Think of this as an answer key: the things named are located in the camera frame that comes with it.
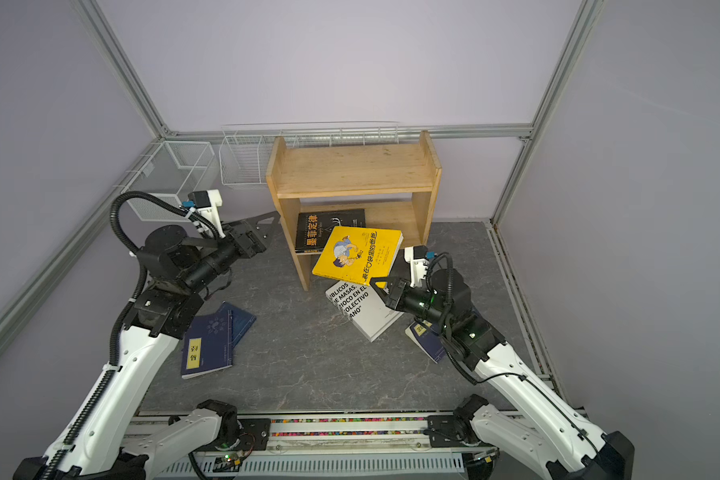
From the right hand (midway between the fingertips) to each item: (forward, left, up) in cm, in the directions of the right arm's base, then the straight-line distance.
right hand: (370, 284), depth 66 cm
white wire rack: (+51, +42, +4) cm, 66 cm away
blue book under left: (+6, +42, -30) cm, 52 cm away
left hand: (+7, +21, +13) cm, 25 cm away
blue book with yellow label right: (+2, -15, -29) cm, 33 cm away
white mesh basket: (+46, +66, -2) cm, 80 cm away
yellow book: (+9, +3, 0) cm, 9 cm away
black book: (+25, +17, -8) cm, 31 cm away
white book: (+9, +2, -26) cm, 28 cm away
